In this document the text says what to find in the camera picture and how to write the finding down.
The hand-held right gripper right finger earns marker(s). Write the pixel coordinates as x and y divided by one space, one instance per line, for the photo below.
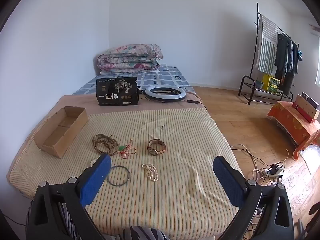
228 182

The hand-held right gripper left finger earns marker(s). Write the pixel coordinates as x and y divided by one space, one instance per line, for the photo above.
96 180

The dark thin bangle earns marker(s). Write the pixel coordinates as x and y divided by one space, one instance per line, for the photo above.
129 175

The cardboard box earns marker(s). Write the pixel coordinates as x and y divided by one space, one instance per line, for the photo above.
50 151

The white power strip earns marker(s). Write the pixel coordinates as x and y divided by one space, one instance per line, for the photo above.
272 176

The yellow striped blanket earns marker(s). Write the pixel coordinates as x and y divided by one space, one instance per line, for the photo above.
175 180

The black printed bag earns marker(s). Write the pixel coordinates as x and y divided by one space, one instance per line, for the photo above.
115 97

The orange covered table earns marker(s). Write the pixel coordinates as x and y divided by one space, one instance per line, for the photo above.
287 120

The tan bed mat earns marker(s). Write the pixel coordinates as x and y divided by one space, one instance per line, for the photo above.
162 106

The red box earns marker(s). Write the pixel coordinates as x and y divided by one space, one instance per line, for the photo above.
303 116

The small plant pot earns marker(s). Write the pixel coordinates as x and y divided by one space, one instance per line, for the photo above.
259 84

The yellow crate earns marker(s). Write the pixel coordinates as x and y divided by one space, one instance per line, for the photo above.
271 83

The tan gift box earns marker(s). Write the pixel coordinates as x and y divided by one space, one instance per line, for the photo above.
306 106

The blue plaid bedsheet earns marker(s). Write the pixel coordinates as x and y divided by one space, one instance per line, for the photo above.
172 80

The dark long box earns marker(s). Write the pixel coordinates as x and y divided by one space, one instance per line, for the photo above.
311 98

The folded floral quilt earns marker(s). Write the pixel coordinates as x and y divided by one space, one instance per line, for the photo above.
130 60

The black hanging coat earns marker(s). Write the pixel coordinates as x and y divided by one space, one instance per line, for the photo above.
293 67

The dark grey hanging jacket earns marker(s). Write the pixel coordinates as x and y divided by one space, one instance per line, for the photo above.
281 55

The striped hanging cloth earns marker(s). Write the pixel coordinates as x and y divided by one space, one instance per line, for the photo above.
267 45

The teal hanging item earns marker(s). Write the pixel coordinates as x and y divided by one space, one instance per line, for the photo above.
299 56

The black clothes rack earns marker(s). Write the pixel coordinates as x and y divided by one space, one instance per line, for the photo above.
255 30

